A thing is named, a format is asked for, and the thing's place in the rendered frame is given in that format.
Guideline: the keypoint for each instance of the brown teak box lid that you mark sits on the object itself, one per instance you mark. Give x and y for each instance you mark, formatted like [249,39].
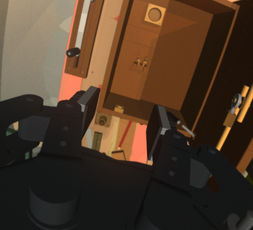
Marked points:
[221,71]

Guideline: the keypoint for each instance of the small tan wooden block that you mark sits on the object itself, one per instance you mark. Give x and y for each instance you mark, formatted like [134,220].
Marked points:
[119,108]

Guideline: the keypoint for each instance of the brass spring clip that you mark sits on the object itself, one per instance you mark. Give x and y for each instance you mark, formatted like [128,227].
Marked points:
[140,62]

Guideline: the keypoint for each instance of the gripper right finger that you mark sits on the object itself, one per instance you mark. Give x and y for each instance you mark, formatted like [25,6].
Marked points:
[172,154]

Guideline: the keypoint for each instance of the red pencil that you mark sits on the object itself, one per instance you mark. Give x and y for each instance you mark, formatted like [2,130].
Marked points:
[125,135]

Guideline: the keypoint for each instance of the silver and brass lid latch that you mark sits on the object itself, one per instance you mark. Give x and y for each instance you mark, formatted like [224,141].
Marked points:
[236,102]

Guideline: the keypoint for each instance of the dark olive small box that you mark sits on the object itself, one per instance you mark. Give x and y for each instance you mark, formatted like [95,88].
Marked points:
[97,140]

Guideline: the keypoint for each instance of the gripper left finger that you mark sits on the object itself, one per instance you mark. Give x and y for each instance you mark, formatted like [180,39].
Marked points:
[63,127]

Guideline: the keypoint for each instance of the brass square socket plate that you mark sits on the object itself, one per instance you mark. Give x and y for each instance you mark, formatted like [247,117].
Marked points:
[102,120]

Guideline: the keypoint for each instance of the brown teak box body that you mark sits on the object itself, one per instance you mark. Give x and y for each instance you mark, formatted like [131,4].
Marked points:
[174,59]

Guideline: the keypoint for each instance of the silver pin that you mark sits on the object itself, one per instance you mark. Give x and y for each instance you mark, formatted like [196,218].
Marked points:
[186,129]

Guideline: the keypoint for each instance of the tan square socket plate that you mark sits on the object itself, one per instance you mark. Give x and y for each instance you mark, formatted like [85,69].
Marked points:
[155,14]

